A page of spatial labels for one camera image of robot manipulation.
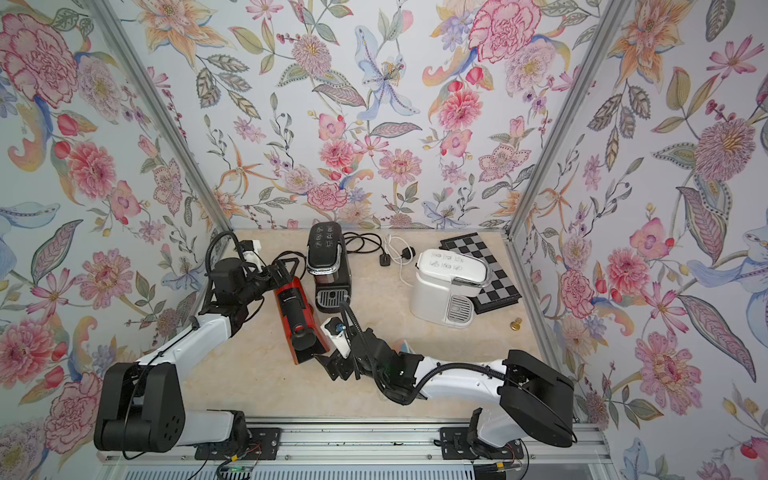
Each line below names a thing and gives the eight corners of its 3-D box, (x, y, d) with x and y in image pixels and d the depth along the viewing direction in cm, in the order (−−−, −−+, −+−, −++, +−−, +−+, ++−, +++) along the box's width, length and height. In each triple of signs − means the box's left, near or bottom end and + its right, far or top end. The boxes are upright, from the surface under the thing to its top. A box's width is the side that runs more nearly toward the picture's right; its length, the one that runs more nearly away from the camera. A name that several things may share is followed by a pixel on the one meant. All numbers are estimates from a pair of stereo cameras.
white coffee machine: (407, 317, 98) (413, 276, 80) (413, 289, 105) (419, 245, 87) (469, 330, 95) (489, 291, 77) (470, 300, 102) (489, 258, 84)
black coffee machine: (314, 312, 99) (300, 271, 81) (322, 265, 111) (311, 221, 93) (348, 312, 99) (341, 271, 81) (352, 266, 111) (346, 221, 93)
